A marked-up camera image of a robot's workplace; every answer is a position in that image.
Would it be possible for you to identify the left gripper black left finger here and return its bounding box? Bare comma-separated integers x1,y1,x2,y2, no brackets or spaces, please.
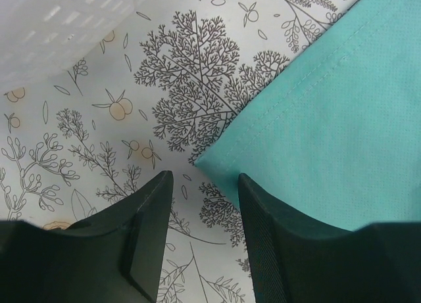
1,171,174,302

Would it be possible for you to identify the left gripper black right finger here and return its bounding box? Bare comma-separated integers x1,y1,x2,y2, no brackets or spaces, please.
238,174,420,302

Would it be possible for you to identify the floral table mat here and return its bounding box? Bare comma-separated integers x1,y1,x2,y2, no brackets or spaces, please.
1,0,359,302

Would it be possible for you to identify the teal t shirt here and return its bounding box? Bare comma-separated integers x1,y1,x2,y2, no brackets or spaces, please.
195,0,420,230

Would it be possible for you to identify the white plastic basket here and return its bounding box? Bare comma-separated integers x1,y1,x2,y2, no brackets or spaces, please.
1,0,139,91

